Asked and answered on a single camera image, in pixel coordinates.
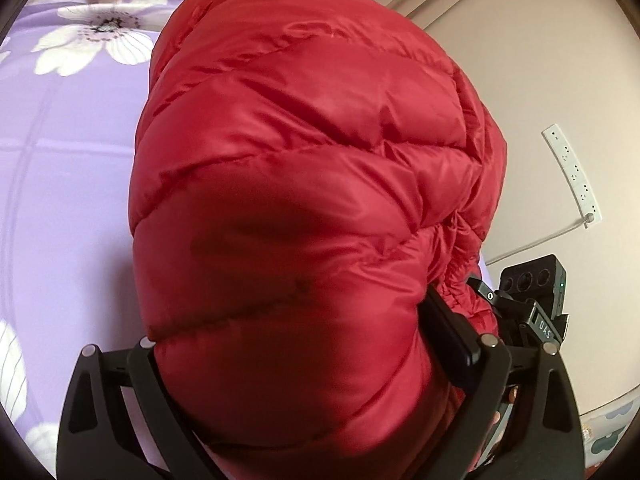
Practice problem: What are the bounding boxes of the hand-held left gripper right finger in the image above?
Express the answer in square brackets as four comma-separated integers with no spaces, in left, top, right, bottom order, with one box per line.
[422,285,586,480]

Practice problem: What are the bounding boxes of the purple floral bedsheet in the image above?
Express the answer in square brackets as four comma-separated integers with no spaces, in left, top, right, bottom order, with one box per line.
[0,0,168,466]

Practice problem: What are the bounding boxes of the pale printed cloth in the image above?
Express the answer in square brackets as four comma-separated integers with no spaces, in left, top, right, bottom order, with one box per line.
[580,394,635,472]

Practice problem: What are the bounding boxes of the white power cable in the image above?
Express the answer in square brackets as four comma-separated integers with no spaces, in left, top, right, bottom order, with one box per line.
[487,214,595,266]

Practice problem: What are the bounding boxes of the red puffer jacket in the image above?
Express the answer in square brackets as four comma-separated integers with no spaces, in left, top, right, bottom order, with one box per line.
[127,0,509,480]

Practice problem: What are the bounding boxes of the white power strip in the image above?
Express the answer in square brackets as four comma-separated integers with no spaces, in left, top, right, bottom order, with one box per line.
[541,122,602,229]

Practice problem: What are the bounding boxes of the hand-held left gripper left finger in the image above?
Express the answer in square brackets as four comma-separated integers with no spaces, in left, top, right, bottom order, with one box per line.
[56,337,217,480]

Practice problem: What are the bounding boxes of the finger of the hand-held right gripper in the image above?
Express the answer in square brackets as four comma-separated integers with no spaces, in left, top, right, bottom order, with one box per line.
[465,276,497,306]

